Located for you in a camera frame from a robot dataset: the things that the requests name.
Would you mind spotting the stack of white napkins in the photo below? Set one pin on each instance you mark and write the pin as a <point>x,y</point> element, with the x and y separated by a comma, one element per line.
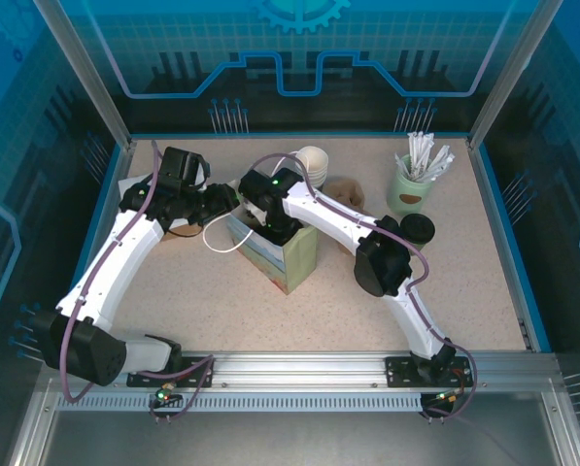
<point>126,185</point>

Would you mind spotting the printed paper gift bag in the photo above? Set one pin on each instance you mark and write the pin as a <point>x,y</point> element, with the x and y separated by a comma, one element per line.
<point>299,262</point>

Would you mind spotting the black plastic cup lid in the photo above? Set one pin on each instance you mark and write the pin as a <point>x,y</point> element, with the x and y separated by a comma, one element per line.
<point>418,227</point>

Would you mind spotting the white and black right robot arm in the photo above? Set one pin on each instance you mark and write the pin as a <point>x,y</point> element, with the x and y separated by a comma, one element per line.
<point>328,209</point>

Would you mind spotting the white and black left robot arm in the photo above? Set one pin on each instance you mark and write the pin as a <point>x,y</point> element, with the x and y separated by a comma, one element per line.
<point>110,267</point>

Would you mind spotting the stack of green paper cups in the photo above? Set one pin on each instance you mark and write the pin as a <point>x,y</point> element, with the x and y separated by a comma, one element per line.
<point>314,162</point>

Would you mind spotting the green jar straw holder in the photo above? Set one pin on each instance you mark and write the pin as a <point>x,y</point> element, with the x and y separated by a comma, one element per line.
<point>401,184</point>

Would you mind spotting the white wrapped straw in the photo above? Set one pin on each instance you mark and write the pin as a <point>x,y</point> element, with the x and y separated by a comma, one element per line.
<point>444,166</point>
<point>418,148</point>
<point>425,148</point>
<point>400,163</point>
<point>411,150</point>
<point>437,160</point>

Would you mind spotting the small circuit board with LED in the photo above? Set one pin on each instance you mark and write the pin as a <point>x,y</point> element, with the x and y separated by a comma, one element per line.
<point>165,397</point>
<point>445,397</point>

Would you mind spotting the aluminium frame post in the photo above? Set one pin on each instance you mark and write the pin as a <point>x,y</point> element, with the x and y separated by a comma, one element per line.
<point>508,82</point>
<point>95,82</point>

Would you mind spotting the aluminium mounting rail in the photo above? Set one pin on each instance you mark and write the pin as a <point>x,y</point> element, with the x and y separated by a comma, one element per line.
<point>294,369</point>

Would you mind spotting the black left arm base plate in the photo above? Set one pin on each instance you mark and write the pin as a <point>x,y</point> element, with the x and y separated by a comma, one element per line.
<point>136,381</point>

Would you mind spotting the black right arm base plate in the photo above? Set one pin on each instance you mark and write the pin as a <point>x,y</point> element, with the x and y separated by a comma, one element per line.
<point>399,371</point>

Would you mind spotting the aluminium base frame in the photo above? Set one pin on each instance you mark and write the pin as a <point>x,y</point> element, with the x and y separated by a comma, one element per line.
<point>294,437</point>

